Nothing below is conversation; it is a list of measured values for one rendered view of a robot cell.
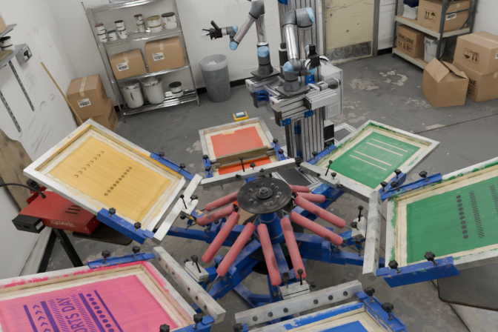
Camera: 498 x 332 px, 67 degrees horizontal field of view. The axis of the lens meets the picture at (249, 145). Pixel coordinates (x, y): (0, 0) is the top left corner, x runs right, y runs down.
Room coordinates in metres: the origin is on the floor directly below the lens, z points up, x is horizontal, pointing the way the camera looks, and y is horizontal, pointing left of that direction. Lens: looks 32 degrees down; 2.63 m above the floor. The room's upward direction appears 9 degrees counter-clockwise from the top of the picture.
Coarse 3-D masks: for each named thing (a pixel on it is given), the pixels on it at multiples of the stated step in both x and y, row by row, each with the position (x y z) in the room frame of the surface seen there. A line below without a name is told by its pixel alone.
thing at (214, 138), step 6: (210, 138) 2.86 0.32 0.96; (216, 138) 2.85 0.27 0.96; (222, 138) 2.83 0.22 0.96; (216, 144) 2.75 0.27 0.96; (216, 150) 2.64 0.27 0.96; (216, 156) 2.56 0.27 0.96; (222, 168) 2.38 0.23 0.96; (228, 168) 2.37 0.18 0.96; (234, 168) 2.35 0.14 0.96; (240, 168) 2.34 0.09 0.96; (222, 174) 2.30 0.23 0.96
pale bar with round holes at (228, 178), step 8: (288, 160) 2.22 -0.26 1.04; (264, 168) 2.17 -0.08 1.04; (272, 168) 2.17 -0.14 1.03; (280, 168) 2.18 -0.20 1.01; (288, 168) 2.19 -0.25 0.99; (216, 176) 2.17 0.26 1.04; (224, 176) 2.16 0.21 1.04; (232, 176) 2.14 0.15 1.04; (240, 176) 2.17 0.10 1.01; (208, 184) 2.12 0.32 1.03; (216, 184) 2.13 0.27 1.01; (224, 184) 2.13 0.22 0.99
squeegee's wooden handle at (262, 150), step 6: (246, 150) 2.41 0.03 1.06; (252, 150) 2.40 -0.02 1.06; (258, 150) 2.41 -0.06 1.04; (264, 150) 2.41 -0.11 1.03; (222, 156) 2.38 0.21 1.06; (228, 156) 2.38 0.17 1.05; (234, 156) 2.39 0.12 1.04; (246, 156) 2.40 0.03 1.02; (252, 156) 2.40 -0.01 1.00; (222, 162) 2.37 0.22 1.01; (228, 162) 2.38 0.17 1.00
